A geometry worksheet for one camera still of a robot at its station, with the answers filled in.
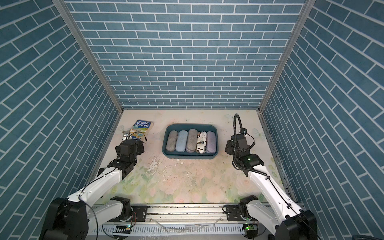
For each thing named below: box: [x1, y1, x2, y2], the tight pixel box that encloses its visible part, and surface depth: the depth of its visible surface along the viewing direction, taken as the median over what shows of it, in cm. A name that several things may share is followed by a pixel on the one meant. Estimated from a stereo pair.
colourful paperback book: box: [129, 119, 154, 140], surface depth 109 cm
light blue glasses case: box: [175, 130, 188, 153], surface depth 96 cm
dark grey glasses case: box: [186, 128, 198, 153], surface depth 96 cm
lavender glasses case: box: [206, 131, 217, 154], surface depth 96 cm
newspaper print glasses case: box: [195, 131, 207, 154], surface depth 95 cm
